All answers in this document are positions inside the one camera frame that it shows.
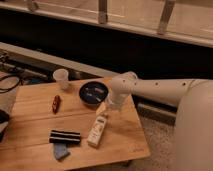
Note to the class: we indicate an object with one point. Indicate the metal window bracket middle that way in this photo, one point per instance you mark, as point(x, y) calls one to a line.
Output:
point(102, 11)

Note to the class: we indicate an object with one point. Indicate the metal window bracket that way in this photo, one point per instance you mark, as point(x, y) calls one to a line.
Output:
point(102, 11)
point(32, 5)
point(165, 16)

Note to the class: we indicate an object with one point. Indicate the dark object at left edge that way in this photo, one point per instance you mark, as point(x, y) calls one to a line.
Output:
point(4, 120)

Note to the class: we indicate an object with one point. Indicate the translucent plastic cup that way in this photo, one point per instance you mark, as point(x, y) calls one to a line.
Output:
point(61, 77)

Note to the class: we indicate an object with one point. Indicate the small red brown object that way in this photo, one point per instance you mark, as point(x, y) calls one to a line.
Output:
point(56, 104)

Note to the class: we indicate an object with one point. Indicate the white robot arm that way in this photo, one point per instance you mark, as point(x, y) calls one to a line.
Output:
point(193, 98)

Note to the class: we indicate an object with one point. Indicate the white lotion bottle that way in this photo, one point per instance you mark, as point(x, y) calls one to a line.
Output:
point(97, 130)

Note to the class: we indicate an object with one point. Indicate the black white striped block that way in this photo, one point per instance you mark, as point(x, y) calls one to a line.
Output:
point(64, 137)

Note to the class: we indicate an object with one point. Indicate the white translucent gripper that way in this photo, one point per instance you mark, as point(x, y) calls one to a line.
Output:
point(102, 110)

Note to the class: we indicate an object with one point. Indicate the dark blue bowl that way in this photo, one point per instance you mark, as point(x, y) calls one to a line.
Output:
point(93, 93)

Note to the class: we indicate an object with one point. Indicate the wooden board table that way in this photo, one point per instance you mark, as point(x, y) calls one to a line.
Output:
point(26, 147)

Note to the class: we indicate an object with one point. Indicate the metal window bracket right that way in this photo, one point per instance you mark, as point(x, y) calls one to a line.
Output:
point(165, 16)

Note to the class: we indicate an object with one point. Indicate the metal window bracket left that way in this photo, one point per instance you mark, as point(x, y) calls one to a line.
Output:
point(32, 5)

